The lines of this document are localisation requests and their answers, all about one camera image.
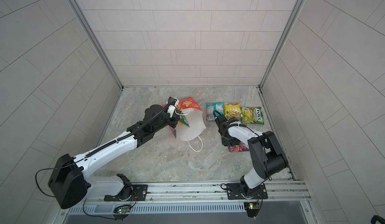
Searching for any green mango tea candy packet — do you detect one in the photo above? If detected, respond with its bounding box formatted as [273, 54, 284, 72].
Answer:
[178, 115, 190, 128]

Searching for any teal snack packet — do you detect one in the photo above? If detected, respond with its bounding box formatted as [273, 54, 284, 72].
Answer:
[206, 102, 224, 121]

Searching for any yellow green snack packet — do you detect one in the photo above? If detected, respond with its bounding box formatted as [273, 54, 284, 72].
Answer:
[224, 102, 242, 119]

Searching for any red paper gift bag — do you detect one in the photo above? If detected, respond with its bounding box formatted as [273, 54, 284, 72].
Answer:
[170, 97, 206, 152]

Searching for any purple snack packet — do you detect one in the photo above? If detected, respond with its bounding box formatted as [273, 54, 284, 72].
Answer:
[228, 142, 250, 152]

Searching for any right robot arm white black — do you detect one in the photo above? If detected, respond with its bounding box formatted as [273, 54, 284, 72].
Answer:
[214, 111, 288, 199]

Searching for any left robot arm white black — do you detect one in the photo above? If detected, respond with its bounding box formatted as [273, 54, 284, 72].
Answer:
[48, 98, 180, 209]

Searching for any right circuit board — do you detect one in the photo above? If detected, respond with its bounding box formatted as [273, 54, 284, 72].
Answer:
[244, 203, 261, 218]

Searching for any circuit board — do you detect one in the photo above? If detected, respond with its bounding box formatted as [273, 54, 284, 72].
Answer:
[244, 203, 261, 218]
[113, 205, 132, 215]

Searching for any left circuit board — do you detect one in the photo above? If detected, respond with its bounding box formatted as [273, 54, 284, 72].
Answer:
[113, 205, 132, 215]

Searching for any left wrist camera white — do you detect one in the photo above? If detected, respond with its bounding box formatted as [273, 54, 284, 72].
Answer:
[167, 97, 179, 118]

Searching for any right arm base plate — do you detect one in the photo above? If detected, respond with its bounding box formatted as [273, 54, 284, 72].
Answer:
[222, 183, 268, 200]

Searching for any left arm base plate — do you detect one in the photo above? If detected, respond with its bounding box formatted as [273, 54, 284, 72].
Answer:
[104, 184, 148, 202]

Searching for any aluminium mounting rail frame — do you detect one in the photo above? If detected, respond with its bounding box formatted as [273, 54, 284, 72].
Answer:
[54, 180, 318, 224]

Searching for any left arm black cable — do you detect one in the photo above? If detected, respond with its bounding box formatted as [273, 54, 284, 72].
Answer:
[34, 163, 76, 198]

